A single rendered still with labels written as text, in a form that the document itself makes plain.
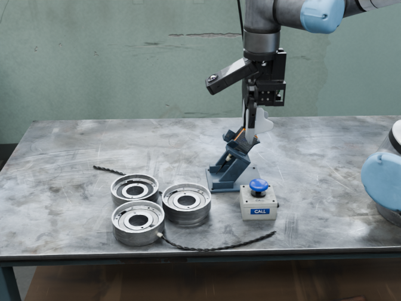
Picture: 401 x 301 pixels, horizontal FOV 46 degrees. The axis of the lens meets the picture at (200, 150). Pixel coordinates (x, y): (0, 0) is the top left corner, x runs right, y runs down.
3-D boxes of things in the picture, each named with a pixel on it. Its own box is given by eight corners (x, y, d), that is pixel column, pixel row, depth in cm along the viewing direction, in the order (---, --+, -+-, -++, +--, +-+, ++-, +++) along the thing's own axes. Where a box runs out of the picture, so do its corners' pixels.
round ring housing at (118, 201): (107, 194, 108) (105, 179, 106) (151, 184, 112) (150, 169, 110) (119, 220, 100) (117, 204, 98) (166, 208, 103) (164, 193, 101)
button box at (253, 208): (242, 221, 99) (243, 202, 97) (238, 202, 106) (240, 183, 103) (281, 220, 100) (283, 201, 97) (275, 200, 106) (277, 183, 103)
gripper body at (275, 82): (284, 109, 101) (289, 55, 95) (244, 111, 100) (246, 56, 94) (275, 95, 108) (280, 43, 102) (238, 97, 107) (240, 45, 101)
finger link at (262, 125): (273, 148, 105) (275, 108, 101) (247, 149, 104) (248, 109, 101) (270, 143, 108) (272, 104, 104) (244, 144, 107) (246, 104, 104)
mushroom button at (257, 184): (249, 206, 100) (250, 187, 97) (247, 196, 103) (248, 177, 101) (268, 206, 100) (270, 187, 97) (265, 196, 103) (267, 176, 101)
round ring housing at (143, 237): (102, 235, 96) (100, 218, 94) (138, 209, 103) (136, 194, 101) (140, 256, 90) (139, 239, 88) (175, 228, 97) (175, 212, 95)
